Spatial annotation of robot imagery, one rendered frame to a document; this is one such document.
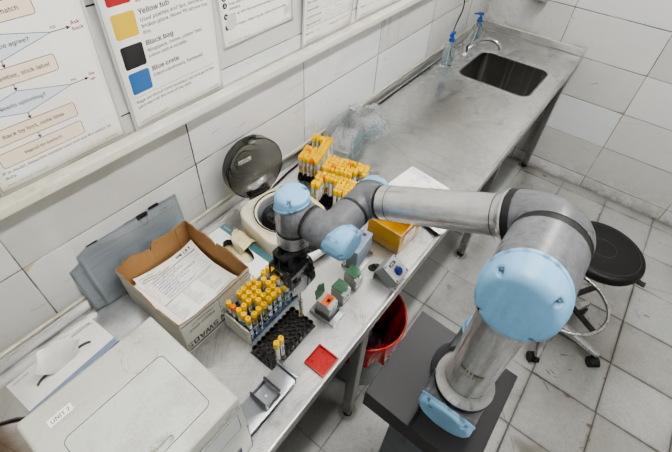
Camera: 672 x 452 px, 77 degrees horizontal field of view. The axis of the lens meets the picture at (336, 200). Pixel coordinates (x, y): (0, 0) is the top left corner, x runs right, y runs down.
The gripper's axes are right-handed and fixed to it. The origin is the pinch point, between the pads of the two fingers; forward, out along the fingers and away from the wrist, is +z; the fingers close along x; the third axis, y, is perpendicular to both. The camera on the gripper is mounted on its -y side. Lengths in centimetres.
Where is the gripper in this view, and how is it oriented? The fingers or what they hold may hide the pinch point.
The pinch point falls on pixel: (300, 284)
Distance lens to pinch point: 113.6
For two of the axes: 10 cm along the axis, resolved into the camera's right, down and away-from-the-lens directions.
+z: -0.5, 7.1, 7.0
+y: -6.0, 5.4, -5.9
